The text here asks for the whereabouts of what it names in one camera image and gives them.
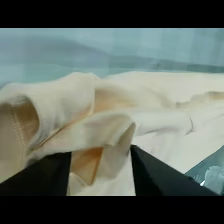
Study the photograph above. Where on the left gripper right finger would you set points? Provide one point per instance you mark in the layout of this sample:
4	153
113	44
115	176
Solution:
156	178

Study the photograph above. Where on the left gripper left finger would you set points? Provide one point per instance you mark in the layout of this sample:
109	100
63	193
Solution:
40	178

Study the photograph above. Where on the cream shirt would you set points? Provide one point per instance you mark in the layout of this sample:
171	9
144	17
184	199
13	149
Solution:
100	113

